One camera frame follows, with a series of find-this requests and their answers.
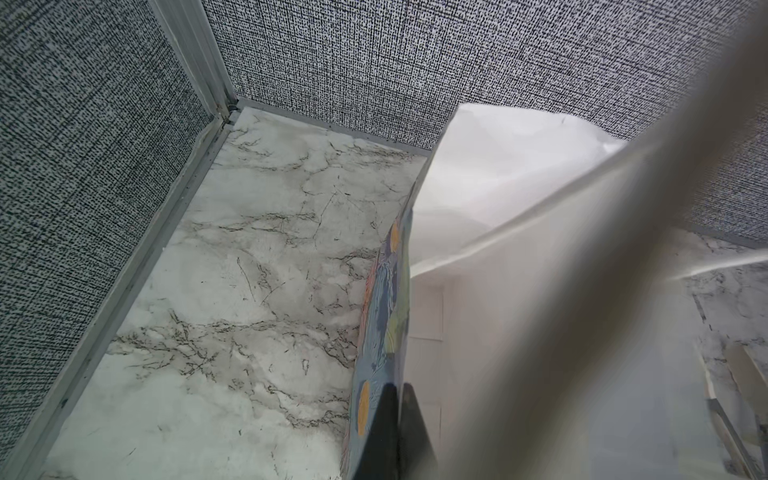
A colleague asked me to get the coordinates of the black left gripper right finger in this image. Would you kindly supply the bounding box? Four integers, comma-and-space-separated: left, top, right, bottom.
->
398, 383, 437, 480

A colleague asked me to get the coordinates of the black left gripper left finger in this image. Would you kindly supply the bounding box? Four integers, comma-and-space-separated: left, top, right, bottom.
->
353, 383, 399, 480

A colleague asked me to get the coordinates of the floral paper gift bag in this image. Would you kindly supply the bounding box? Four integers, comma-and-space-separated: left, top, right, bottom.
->
339, 103, 739, 480

